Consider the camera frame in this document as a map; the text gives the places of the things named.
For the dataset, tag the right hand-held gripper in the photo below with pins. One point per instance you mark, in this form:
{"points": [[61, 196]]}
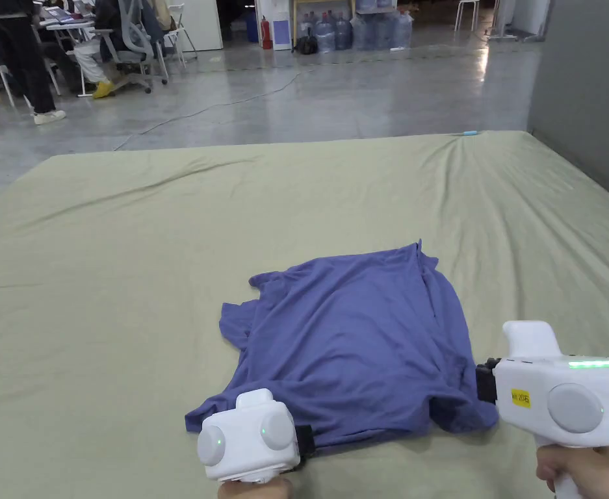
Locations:
{"points": [[543, 384]]}

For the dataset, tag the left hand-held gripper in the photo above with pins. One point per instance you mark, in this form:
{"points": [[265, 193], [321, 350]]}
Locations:
{"points": [[247, 442]]}

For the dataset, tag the blue shirt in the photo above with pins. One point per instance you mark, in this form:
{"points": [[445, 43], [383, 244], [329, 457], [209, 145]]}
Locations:
{"points": [[346, 332]]}

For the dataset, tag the person's left hand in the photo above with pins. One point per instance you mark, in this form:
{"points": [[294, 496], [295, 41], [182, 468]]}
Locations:
{"points": [[255, 489]]}

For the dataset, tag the person's right hand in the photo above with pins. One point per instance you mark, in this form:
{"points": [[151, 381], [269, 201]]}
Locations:
{"points": [[606, 475]]}

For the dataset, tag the bed with pale green sheet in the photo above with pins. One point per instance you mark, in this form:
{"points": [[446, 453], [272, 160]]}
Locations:
{"points": [[127, 260]]}

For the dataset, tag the small light blue object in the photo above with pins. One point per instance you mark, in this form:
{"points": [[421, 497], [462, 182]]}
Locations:
{"points": [[469, 133]]}

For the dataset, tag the group of water bottles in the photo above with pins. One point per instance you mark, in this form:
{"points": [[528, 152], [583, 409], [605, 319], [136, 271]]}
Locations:
{"points": [[372, 31]]}

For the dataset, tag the black bag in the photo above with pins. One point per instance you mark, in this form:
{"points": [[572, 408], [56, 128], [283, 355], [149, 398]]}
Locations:
{"points": [[307, 44]]}

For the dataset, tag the red fire extinguisher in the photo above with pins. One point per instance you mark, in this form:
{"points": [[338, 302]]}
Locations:
{"points": [[266, 34]]}

